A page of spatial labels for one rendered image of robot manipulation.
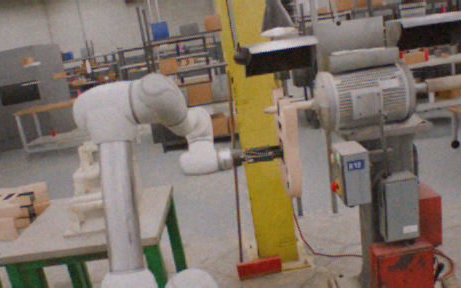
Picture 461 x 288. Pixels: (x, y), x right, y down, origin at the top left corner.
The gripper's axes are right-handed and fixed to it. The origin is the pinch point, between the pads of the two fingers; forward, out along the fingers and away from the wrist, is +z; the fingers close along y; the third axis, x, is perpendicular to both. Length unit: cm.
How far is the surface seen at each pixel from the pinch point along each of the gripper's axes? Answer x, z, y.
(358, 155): 3.0, 24.0, 26.5
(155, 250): -22, -53, 28
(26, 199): -10, -117, -12
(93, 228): -16, -78, 16
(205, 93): -53, -49, -484
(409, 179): -16, 49, 11
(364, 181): -7.0, 25.5, 27.0
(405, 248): -46, 46, 13
